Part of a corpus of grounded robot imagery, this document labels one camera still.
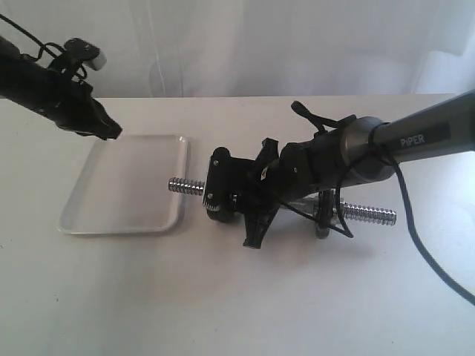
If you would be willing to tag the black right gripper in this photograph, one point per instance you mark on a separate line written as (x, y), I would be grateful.
(257, 188)

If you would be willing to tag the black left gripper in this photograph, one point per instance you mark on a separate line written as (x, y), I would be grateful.
(75, 110)

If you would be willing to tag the chrome dumbbell bar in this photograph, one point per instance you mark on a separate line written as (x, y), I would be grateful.
(311, 205)

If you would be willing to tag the black weight plate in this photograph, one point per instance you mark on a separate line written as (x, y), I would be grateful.
(223, 216)

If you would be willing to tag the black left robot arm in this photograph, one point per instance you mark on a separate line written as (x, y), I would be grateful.
(53, 93)

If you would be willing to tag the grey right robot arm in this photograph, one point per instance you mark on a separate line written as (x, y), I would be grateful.
(342, 153)

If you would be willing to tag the white plastic tray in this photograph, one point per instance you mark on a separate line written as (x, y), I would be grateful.
(122, 188)

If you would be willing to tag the black weight plate taped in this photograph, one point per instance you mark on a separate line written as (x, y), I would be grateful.
(324, 212)

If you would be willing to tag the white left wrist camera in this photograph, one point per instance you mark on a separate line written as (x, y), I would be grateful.
(87, 53)

